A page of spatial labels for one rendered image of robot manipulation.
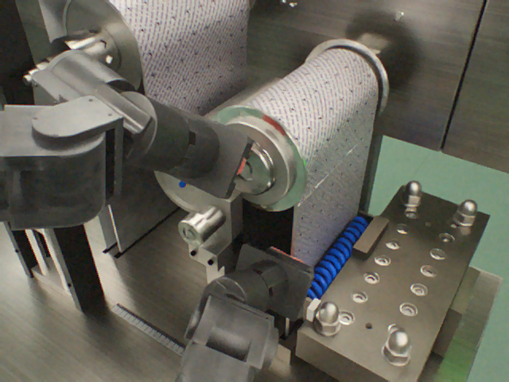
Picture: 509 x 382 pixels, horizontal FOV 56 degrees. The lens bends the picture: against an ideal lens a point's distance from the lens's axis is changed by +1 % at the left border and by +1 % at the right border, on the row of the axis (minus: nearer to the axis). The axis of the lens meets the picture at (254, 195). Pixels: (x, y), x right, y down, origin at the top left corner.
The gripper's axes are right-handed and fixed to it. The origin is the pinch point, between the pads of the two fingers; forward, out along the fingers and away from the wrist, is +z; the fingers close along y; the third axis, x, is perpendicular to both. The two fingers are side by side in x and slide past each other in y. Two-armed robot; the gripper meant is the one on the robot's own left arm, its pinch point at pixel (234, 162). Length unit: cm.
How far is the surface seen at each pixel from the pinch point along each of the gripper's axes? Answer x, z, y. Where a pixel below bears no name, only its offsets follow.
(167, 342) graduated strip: -32.6, 19.7, -8.5
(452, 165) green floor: 39, 246, 5
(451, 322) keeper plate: -9.8, 29.2, 28.8
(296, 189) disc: 0.0, 5.2, 6.5
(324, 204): -1.0, 17.1, 7.2
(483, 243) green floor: 4, 201, 35
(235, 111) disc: 5.7, 0.6, -2.7
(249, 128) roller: 4.4, 0.4, -0.1
